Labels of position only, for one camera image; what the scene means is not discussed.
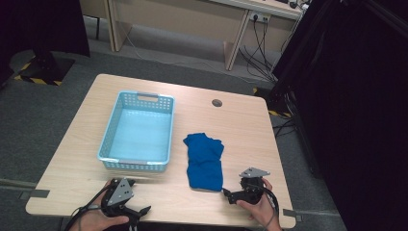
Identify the person's left hand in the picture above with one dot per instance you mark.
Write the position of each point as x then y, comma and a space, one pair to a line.
96, 221

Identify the black stand base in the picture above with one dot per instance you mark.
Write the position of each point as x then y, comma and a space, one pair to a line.
48, 69

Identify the white wall power socket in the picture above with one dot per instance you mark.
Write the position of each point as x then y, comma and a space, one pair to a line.
260, 16

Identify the blue cloth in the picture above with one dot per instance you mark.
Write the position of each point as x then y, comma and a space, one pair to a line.
205, 160

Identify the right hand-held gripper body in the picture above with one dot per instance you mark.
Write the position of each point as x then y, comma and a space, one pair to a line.
251, 191

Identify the grey tape piece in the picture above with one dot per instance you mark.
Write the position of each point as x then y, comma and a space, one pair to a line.
292, 214
33, 193

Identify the light blue plastic basket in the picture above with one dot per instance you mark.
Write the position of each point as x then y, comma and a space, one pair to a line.
141, 134

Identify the person's right hand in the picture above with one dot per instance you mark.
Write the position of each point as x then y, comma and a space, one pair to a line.
261, 211

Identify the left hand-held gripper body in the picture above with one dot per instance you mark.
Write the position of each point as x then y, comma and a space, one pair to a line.
119, 192

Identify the yellow black hazard tape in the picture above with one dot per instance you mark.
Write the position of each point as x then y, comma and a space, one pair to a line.
276, 113

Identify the beige wooden desk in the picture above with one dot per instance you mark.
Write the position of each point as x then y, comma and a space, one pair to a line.
179, 12

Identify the black curtain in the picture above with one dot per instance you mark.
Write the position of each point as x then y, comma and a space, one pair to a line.
352, 96

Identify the dark curtain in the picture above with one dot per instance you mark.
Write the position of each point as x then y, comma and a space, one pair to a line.
32, 25

